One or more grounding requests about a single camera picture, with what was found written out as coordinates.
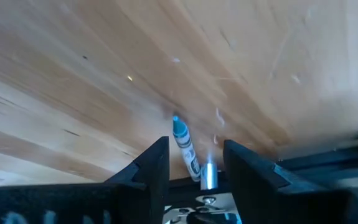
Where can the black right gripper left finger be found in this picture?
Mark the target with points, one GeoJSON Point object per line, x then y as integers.
{"type": "Point", "coordinates": [73, 205]}

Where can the silver metal post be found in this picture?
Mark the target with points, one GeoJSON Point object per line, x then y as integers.
{"type": "Point", "coordinates": [209, 175]}

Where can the silver metal bracket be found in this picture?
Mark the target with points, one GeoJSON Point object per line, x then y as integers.
{"type": "Point", "coordinates": [175, 216]}

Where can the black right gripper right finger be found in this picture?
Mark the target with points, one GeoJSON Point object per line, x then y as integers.
{"type": "Point", "coordinates": [290, 205]}

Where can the blue and white marker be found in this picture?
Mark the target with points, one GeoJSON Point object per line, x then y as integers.
{"type": "Point", "coordinates": [185, 143]}

